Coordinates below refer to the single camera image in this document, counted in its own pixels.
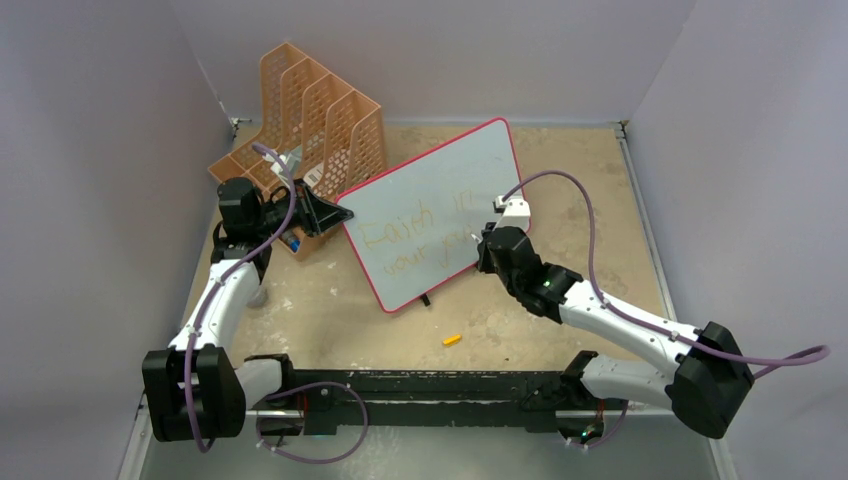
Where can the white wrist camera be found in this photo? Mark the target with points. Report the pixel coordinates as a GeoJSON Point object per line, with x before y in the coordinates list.
{"type": "Point", "coordinates": [292, 159]}
{"type": "Point", "coordinates": [513, 211]}

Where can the orange plastic file organizer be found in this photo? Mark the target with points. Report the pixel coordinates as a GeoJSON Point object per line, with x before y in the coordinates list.
{"type": "Point", "coordinates": [336, 129]}

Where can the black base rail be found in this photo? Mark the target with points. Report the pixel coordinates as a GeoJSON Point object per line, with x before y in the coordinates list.
{"type": "Point", "coordinates": [536, 401]}

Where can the yellow marker cap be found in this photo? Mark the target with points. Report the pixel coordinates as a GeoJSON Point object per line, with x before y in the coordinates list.
{"type": "Point", "coordinates": [453, 340]}

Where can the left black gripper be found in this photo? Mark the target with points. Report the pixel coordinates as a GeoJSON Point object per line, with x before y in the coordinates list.
{"type": "Point", "coordinates": [315, 214]}

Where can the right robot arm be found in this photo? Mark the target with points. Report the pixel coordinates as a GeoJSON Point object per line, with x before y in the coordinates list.
{"type": "Point", "coordinates": [679, 367]}

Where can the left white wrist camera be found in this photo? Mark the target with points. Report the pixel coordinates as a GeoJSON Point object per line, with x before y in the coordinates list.
{"type": "Point", "coordinates": [292, 159]}

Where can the pink framed whiteboard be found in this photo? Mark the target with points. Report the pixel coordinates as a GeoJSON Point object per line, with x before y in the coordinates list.
{"type": "Point", "coordinates": [412, 224]}

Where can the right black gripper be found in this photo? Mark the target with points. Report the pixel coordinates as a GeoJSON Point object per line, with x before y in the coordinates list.
{"type": "Point", "coordinates": [485, 264]}

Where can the clear plastic jar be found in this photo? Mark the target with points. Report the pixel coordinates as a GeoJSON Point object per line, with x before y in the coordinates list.
{"type": "Point", "coordinates": [291, 240]}

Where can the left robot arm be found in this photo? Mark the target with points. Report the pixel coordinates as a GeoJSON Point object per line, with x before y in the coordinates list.
{"type": "Point", "coordinates": [193, 391]}

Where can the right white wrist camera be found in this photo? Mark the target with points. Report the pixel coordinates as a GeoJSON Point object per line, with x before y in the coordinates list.
{"type": "Point", "coordinates": [513, 211]}

